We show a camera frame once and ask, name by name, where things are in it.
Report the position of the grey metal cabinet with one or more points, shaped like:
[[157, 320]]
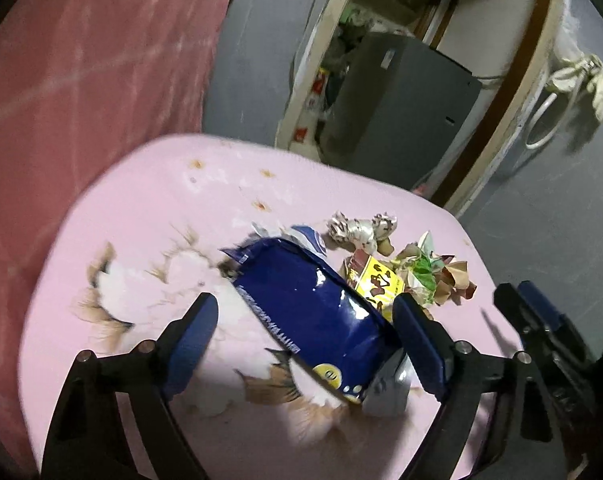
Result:
[[396, 105]]

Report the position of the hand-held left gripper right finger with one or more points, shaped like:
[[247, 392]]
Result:
[[421, 345]]

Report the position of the red white sack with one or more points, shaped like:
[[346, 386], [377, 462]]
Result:
[[319, 90]]

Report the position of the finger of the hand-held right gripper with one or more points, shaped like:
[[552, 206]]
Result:
[[511, 307], [544, 305]]

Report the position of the green white crumpled wrapper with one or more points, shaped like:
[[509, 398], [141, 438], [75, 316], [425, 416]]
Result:
[[421, 270]]

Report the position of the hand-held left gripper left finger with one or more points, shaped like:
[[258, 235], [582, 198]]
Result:
[[196, 332]]

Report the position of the yellow snack wrapper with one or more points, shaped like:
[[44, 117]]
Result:
[[374, 280]]

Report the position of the white patterned wrapper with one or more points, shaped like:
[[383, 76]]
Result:
[[354, 230]]

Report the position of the white door frame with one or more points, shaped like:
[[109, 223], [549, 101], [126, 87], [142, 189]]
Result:
[[511, 110]]

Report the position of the blue snack bag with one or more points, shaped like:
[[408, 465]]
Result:
[[306, 310]]

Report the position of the brown paper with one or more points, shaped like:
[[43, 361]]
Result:
[[456, 277]]

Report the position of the red cloth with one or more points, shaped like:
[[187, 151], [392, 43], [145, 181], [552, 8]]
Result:
[[81, 85]]

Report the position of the white hanging gloves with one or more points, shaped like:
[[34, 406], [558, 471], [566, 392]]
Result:
[[594, 80]]

